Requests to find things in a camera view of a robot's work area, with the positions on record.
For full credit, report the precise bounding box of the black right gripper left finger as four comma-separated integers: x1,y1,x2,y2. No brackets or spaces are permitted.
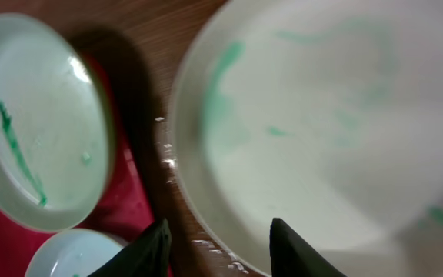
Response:
89,219,172,277

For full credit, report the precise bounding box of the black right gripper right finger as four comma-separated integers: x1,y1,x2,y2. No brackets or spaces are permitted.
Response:
269,218,345,277

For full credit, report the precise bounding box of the light blue plate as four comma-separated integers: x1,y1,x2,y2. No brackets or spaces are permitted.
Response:
25,229,128,277
0,13,115,232

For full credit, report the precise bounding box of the white plate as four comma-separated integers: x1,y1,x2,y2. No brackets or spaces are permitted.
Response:
168,0,443,276

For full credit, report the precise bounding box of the red plastic tray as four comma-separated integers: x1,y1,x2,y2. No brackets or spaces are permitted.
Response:
0,55,155,276

